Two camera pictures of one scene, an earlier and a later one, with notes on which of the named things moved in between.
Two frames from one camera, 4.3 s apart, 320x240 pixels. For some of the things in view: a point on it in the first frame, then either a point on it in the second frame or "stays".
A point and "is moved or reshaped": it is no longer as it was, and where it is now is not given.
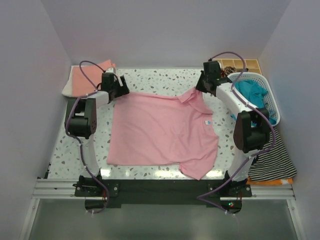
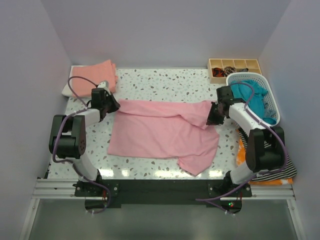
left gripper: [122, 90] -> [116, 106]
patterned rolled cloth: [230, 69] stays
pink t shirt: [160, 129] is moved or reshaped
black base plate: [228, 190] stays
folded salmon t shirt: [87, 79] stays
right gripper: [199, 86] -> [212, 120]
